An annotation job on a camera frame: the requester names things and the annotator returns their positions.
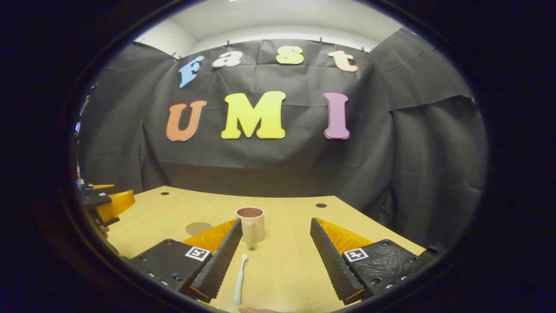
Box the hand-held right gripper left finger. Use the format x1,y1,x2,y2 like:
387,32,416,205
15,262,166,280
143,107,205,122
129,218,244,303

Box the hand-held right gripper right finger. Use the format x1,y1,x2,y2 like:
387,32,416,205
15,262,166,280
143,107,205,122
310,217,438,305

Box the white toothbrush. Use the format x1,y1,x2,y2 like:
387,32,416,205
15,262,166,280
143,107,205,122
232,254,248,305

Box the brown round coaster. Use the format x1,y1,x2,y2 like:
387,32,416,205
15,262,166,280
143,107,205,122
185,222,213,236

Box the beige cup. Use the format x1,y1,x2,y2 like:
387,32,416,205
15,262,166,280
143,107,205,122
236,207,265,250

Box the wooden desktop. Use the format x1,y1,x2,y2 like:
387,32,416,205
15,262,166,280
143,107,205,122
106,186,428,313

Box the black backdrop cloth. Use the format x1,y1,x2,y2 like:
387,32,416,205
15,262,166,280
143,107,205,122
76,28,489,253

